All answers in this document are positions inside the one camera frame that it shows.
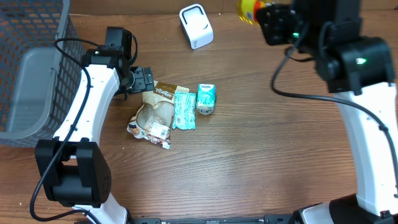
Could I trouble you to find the brown printed snack pouch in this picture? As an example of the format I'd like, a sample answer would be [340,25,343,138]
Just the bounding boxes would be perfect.
[127,81,190,149]

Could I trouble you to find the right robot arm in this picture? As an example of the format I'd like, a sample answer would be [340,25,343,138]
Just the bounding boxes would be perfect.
[254,1,397,223]

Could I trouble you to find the white barcode scanner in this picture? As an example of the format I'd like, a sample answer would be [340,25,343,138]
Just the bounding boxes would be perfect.
[179,4,214,50]

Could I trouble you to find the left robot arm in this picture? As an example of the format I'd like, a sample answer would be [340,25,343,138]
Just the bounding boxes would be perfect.
[29,27,154,223]

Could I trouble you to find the yellow liquid bottle grey cap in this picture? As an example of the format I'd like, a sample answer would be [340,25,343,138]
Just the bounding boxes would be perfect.
[237,0,274,25]

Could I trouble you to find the dark grey mesh basket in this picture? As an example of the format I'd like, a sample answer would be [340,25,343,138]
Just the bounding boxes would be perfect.
[1,0,85,147]

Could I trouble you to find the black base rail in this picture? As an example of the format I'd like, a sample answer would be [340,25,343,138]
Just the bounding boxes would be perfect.
[127,214,300,224]

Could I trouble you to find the mint green snack packet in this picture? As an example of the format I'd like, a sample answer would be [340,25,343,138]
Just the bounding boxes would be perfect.
[172,92,196,130]

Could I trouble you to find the green white Knorr container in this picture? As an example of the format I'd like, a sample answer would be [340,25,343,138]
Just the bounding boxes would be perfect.
[196,93,216,115]

